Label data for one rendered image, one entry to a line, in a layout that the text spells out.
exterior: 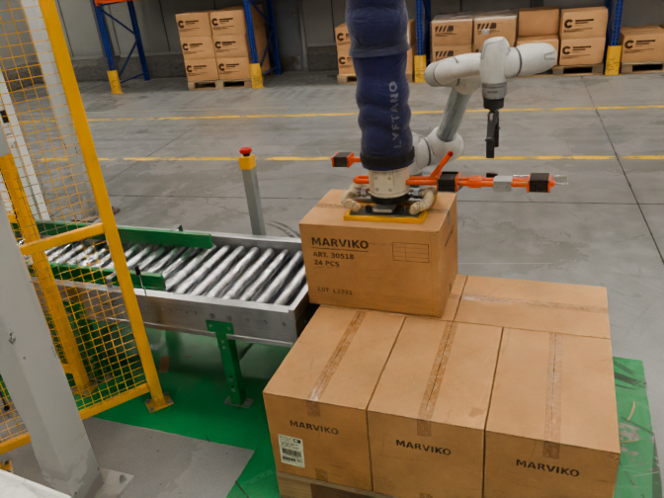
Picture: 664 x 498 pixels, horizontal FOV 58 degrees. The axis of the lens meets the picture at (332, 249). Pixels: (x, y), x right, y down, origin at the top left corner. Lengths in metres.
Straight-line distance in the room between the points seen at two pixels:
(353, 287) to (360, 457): 0.73
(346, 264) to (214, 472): 1.06
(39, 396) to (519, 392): 1.72
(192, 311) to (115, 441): 0.72
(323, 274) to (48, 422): 1.22
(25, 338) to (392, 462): 1.37
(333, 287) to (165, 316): 0.84
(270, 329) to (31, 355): 0.95
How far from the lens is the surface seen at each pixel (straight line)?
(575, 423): 2.16
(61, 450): 2.67
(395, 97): 2.38
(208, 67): 10.83
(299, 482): 2.55
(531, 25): 10.09
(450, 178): 2.49
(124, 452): 3.07
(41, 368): 2.49
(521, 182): 2.45
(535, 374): 2.32
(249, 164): 3.35
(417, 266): 2.48
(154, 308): 3.00
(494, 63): 2.33
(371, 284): 2.58
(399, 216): 2.48
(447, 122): 3.17
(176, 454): 2.96
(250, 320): 2.73
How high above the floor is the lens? 1.97
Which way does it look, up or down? 26 degrees down
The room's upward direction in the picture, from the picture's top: 6 degrees counter-clockwise
